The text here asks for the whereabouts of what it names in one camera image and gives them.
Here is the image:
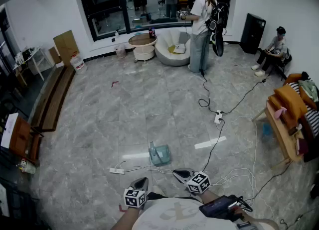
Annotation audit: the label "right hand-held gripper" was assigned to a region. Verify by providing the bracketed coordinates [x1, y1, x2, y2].
[172, 168, 211, 195]

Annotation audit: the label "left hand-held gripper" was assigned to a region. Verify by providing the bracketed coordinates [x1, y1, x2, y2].
[124, 177, 150, 210]

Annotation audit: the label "person's left forearm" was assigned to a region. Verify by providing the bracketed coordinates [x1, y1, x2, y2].
[109, 205, 145, 230]

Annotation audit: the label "person's right forearm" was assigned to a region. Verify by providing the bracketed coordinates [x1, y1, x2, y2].
[198, 189, 279, 230]

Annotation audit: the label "person's beige shoe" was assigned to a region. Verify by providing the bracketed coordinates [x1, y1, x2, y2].
[152, 185, 165, 197]

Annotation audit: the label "person's black shorts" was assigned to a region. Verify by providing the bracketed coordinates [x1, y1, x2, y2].
[147, 192, 201, 202]

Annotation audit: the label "person's white t-shirt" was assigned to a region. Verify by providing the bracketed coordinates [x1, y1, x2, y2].
[132, 197, 280, 230]

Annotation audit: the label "blue plastic item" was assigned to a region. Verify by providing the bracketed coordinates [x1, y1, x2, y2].
[262, 122, 274, 138]

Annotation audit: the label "light wooden table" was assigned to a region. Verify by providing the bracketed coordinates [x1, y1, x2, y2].
[252, 99, 305, 172]

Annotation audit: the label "white round armchair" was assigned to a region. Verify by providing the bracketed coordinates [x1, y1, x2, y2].
[154, 28, 192, 67]

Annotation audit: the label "maroon book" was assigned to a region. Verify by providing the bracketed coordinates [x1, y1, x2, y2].
[295, 138, 310, 155]

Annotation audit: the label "black shelf rack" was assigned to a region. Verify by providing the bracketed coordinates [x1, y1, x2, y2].
[0, 181, 42, 230]

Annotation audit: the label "wooden step platform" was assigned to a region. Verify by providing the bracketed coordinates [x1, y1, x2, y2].
[31, 65, 76, 132]

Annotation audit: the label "brown wooden cabinet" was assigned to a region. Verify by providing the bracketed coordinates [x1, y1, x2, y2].
[9, 116, 43, 164]

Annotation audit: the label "orange cloth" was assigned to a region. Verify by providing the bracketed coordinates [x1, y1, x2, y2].
[268, 73, 318, 130]

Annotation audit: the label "clear waste bin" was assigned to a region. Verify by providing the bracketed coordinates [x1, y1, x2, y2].
[115, 44, 127, 59]

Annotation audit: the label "large water jug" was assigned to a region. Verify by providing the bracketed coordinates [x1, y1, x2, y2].
[70, 52, 88, 73]

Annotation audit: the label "round side table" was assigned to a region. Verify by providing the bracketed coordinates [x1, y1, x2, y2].
[128, 33, 158, 63]

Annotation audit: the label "black folding chair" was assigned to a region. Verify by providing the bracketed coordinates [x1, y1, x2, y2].
[270, 48, 293, 81]

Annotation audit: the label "green cloth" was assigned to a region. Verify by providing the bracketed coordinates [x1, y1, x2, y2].
[298, 79, 319, 103]

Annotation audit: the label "black speaker cabinet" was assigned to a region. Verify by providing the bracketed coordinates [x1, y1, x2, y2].
[240, 12, 267, 55]

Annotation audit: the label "small cardboard box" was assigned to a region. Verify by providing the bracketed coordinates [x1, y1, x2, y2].
[49, 46, 62, 65]

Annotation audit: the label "tall cardboard sheet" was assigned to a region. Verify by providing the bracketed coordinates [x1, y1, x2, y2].
[53, 29, 80, 67]

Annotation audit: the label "white table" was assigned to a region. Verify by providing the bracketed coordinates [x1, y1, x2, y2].
[12, 46, 52, 82]

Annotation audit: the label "black framed window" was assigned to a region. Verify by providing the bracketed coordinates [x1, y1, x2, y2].
[77, 0, 234, 42]

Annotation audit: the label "white cable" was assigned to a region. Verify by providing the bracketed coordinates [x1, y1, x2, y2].
[209, 115, 275, 220]
[114, 160, 175, 175]

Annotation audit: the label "black cable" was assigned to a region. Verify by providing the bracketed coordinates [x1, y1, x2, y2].
[221, 78, 267, 115]
[201, 118, 226, 173]
[198, 69, 220, 114]

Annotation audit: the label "grey strap with buckle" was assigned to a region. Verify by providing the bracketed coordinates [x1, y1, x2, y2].
[236, 220, 257, 230]

